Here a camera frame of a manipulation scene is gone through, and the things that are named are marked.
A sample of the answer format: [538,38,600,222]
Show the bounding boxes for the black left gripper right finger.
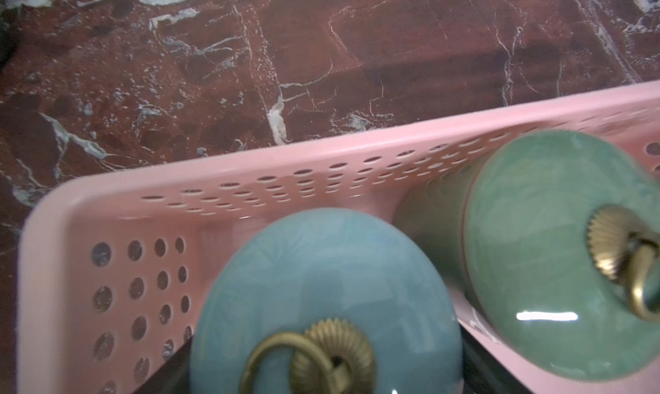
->
[461,325,531,394]

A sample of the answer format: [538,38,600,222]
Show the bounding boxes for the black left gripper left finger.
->
[134,340,193,394]

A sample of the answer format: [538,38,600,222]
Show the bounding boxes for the pink perforated plastic basket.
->
[16,81,659,393]

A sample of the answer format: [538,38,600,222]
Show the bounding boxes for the dark green tea canister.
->
[394,130,659,382]

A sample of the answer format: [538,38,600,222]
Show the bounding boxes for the blue tea canister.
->
[190,209,462,393]

